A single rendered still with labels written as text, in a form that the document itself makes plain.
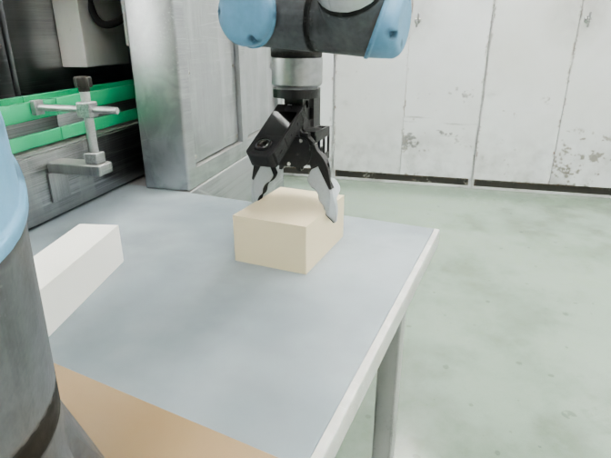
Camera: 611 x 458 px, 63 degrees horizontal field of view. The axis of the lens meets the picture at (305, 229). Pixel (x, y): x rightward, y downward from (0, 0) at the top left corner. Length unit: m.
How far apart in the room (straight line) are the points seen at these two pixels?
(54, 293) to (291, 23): 0.42
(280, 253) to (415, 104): 3.08
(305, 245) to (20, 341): 0.55
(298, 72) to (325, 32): 0.14
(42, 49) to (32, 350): 1.17
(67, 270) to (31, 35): 0.76
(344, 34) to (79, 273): 0.44
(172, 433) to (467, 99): 3.52
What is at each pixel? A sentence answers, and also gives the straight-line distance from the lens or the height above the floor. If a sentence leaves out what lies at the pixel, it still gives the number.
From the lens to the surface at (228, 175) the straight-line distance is 1.33.
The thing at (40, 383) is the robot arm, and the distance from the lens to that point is 0.23.
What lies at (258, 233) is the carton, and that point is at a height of 0.80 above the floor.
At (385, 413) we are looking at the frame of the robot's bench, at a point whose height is 0.37.
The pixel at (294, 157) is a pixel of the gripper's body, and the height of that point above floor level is 0.90.
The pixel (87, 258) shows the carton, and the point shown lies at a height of 0.80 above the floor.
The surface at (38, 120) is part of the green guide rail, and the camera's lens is 1.05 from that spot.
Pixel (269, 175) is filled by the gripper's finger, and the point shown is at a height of 0.87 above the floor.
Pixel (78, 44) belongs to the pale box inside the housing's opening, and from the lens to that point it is 1.36.
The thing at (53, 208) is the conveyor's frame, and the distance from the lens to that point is 1.05.
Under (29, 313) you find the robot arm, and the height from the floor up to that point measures 0.99.
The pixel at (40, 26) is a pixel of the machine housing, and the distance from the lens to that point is 1.36.
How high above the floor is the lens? 1.08
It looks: 22 degrees down
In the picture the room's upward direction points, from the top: straight up
